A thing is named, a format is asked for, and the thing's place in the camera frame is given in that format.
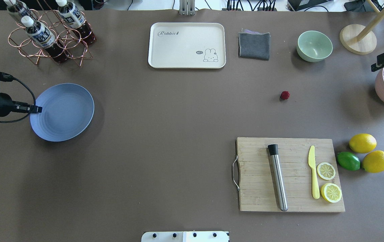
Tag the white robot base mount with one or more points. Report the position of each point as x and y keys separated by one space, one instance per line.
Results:
x=186 y=236

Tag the tea bottle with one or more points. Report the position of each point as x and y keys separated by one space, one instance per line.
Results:
x=45 y=39
x=76 y=21
x=17 y=10

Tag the light green bowl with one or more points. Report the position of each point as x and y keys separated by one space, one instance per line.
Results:
x=313 y=46

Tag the steel muddler black tip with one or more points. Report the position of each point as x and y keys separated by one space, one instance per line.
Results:
x=279 y=183

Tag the grey folded cloth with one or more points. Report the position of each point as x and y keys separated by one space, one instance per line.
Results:
x=254 y=45

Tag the yellow lemon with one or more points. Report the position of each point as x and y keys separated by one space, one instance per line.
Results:
x=362 y=143
x=374 y=162

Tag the green lime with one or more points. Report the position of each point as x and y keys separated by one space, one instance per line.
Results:
x=348 y=161

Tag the wooden round stand base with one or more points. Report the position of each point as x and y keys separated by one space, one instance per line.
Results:
x=360 y=39

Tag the yellow plastic knife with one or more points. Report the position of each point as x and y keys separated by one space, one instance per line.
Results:
x=312 y=165

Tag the cream rabbit tray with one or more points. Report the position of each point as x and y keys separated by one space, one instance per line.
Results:
x=187 y=46

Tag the wooden cutting board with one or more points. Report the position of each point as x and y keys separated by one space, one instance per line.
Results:
x=257 y=186

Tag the lower left tea bottle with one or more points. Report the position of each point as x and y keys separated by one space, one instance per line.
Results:
x=45 y=39

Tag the lemon slice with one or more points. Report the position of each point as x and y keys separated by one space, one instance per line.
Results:
x=326 y=171

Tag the lemon half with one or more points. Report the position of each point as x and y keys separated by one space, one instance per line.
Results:
x=331 y=192

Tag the copper wire bottle rack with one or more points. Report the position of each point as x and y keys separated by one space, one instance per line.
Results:
x=76 y=49

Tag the lower right tea bottle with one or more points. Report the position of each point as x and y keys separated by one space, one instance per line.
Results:
x=76 y=21

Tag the red strawberry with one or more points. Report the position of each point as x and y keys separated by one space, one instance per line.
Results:
x=285 y=95

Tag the blue plate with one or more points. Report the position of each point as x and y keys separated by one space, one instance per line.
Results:
x=67 y=110

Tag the upper tea bottle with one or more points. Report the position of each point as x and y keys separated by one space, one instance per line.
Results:
x=17 y=10

